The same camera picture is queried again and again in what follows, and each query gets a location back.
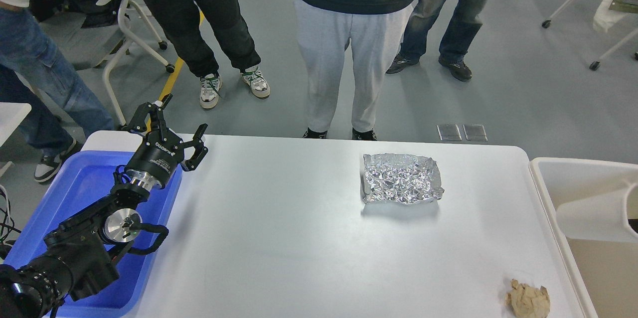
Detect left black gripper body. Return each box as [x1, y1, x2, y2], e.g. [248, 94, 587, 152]
[125, 130, 184, 189]

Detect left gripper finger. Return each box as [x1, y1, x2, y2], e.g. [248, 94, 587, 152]
[179, 124, 209, 172]
[121, 94, 174, 143]

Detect white paper cup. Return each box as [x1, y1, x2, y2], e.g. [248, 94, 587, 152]
[556, 184, 638, 243]

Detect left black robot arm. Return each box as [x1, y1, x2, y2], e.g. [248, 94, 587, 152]
[1, 94, 209, 318]

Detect person in blue jeans left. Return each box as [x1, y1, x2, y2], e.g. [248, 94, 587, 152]
[0, 0, 114, 183]

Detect grey white office chair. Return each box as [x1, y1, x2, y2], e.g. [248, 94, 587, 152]
[39, 0, 175, 126]

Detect white side table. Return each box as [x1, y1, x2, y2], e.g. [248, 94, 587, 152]
[0, 102, 31, 146]

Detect person in black trousers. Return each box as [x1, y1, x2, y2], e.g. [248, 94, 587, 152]
[144, 0, 271, 109]

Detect crumpled aluminium foil tray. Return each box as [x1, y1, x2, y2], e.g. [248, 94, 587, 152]
[362, 153, 445, 206]

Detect person in grey sweatpants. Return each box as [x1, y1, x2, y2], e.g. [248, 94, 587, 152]
[294, 0, 414, 141]

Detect left metal floor plate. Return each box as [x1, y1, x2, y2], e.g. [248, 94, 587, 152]
[437, 124, 463, 142]

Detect person in faded jeans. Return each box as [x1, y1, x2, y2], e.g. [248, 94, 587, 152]
[386, 0, 505, 82]

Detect crumpled brown paper ball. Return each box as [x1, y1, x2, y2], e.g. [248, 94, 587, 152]
[505, 279, 551, 318]

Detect beige plastic bin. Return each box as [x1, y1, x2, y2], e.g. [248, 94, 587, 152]
[529, 158, 638, 318]

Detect black cables at left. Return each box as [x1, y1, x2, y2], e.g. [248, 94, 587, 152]
[0, 184, 21, 259]

